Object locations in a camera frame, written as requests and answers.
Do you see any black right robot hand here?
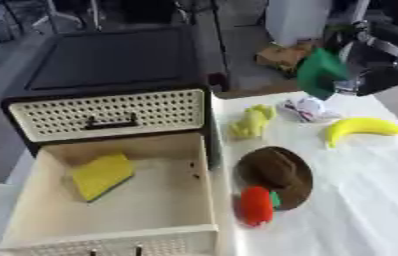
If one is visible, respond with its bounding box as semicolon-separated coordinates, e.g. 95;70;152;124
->
351;65;398;98

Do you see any pale open drawer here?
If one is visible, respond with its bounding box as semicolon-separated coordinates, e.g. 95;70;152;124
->
0;132;222;256

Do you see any pale closed drawer pierced front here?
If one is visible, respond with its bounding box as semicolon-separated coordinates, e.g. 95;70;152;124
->
6;88;208;143

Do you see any yellow toy banana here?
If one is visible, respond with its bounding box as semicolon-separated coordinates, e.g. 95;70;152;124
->
323;116;398;149

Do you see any white crumpled ball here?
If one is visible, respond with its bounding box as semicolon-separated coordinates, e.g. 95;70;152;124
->
276;96;345;124

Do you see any tan cardboard piece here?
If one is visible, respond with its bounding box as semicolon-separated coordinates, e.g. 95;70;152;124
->
253;39;322;77

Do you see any white panel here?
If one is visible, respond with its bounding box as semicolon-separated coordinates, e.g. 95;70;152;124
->
263;0;334;48

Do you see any yellow-green toy animal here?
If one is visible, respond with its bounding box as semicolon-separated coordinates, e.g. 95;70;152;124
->
227;103;280;141

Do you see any brown round bowl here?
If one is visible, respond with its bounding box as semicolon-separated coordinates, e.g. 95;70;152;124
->
232;145;317;211

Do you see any black cabinet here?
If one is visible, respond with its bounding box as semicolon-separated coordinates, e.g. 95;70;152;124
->
0;24;234;168

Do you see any yellow sponge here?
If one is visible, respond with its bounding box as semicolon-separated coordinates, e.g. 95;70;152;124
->
69;152;136;203

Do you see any black drawer handle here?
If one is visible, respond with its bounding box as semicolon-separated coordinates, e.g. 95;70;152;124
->
83;112;142;131
87;244;147;256

